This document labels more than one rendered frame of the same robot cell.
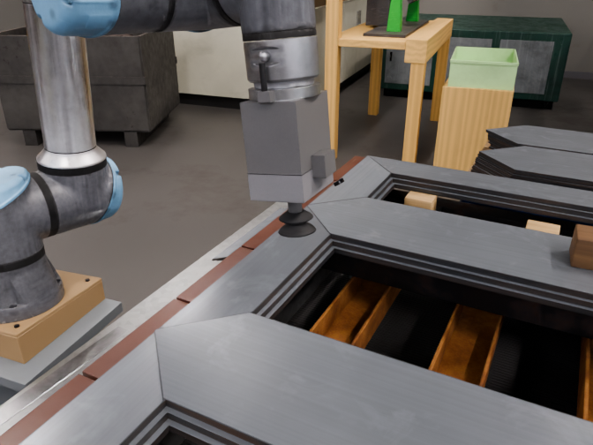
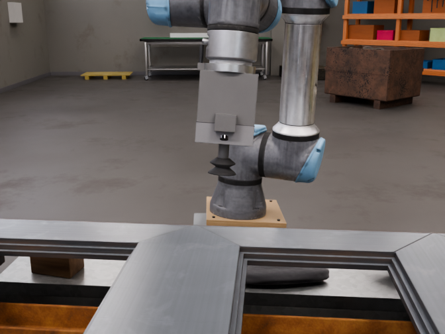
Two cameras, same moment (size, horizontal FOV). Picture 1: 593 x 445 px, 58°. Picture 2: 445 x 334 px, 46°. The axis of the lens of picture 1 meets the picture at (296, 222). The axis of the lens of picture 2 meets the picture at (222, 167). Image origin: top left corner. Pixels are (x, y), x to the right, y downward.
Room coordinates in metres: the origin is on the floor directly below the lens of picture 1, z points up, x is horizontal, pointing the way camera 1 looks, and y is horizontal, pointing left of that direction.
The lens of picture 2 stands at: (0.25, -0.70, 1.22)
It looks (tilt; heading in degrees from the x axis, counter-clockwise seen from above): 16 degrees down; 68
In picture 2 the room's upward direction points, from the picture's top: straight up
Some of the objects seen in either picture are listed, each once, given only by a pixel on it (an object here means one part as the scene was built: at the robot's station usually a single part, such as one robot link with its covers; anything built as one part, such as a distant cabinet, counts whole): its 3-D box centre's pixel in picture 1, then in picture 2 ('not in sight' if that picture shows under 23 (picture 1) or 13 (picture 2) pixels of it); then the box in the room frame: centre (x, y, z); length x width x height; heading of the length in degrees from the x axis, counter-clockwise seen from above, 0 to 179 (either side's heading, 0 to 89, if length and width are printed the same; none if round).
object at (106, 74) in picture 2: not in sight; (107, 75); (2.32, 10.84, 0.05); 1.06 x 0.73 x 0.10; 159
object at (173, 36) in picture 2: not in sight; (206, 55); (4.27, 9.91, 0.49); 2.73 x 1.08 x 0.99; 159
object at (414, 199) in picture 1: (420, 204); not in sight; (1.07, -0.27, 0.79); 0.06 x 0.05 x 0.04; 63
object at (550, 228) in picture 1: (541, 236); not in sight; (0.92, -0.48, 0.79); 0.06 x 0.05 x 0.04; 63
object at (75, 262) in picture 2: not in sight; (57, 260); (0.32, 0.43, 0.71); 0.10 x 0.06 x 0.05; 142
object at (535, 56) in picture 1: (473, 56); not in sight; (5.96, -1.91, 0.34); 1.69 x 1.55 x 0.69; 69
